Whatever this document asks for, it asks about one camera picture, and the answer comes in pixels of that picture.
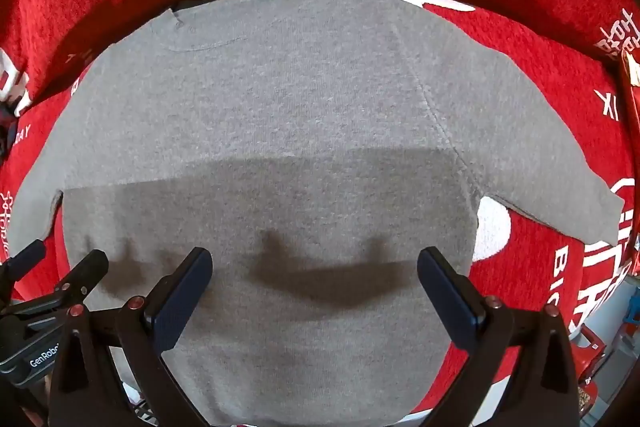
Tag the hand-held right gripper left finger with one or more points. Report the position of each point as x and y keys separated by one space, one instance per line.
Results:
x=172 y=307

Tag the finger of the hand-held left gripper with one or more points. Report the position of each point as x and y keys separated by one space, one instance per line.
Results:
x=86 y=268
x=27 y=256

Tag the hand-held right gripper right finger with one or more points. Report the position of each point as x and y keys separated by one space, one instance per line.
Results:
x=452 y=307

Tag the grey sweater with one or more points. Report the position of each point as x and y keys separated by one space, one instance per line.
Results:
x=300 y=107

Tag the small red box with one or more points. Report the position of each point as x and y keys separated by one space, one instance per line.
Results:
x=592 y=348

